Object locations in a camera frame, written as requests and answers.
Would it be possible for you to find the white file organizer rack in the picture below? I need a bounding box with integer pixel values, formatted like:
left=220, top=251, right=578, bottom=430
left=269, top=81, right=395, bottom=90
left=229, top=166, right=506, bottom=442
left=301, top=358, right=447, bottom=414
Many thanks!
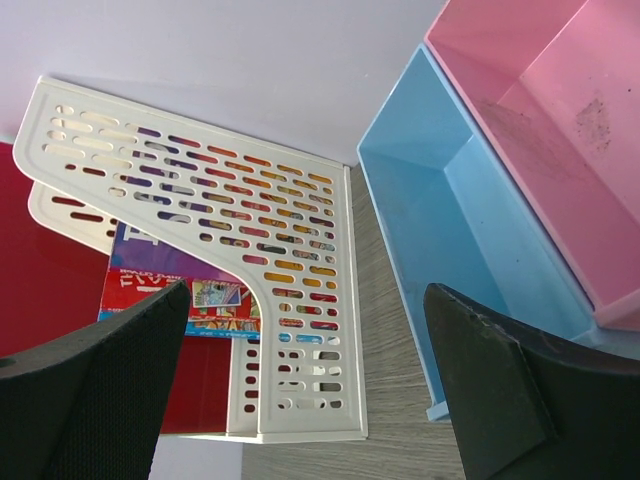
left=14, top=77, right=368, bottom=444

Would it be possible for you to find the stack of books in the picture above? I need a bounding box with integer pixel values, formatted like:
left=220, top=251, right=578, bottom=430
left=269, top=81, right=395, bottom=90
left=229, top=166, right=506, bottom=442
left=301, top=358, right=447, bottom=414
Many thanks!
left=97, top=124, right=339, bottom=341

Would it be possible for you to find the pink drawer box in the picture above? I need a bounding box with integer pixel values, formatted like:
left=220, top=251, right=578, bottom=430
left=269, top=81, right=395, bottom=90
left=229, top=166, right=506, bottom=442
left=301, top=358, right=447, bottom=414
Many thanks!
left=425, top=0, right=639, bottom=331

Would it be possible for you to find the light blue drawer box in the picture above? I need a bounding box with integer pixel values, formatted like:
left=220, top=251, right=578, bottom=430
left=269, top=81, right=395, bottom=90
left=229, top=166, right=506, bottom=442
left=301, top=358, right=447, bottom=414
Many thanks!
left=355, top=42, right=601, bottom=422

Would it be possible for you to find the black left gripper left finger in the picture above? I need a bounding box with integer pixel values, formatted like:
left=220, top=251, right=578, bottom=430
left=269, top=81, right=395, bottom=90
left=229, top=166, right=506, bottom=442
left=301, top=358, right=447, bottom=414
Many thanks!
left=1, top=281, right=190, bottom=479

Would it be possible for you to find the red folder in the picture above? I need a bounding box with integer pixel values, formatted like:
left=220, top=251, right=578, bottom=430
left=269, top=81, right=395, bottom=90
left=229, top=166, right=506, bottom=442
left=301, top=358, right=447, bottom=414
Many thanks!
left=1, top=143, right=231, bottom=434

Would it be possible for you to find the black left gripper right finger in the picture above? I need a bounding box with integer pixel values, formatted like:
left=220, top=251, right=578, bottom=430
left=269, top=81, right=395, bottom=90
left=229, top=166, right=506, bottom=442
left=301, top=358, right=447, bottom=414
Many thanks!
left=424, top=283, right=639, bottom=479

